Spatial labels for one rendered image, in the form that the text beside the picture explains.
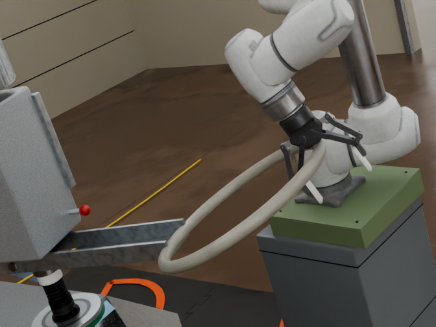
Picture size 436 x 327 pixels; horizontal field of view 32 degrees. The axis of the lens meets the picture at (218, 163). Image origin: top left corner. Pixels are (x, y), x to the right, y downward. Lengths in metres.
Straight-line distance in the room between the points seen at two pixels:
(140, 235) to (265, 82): 0.62
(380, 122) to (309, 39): 0.75
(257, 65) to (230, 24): 6.46
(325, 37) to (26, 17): 7.01
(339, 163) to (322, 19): 0.86
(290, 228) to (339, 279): 0.22
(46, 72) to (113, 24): 1.09
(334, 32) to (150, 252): 0.72
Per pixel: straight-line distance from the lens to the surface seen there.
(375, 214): 2.32
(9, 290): 2.73
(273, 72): 1.65
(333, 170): 2.39
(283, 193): 1.58
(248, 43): 1.66
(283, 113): 1.68
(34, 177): 2.05
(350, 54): 2.24
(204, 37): 8.44
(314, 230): 2.37
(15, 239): 2.06
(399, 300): 2.55
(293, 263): 2.49
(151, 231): 2.02
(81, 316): 2.24
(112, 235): 2.10
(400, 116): 2.35
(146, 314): 2.51
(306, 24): 1.61
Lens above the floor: 1.93
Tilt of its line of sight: 20 degrees down
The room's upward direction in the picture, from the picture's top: 18 degrees counter-clockwise
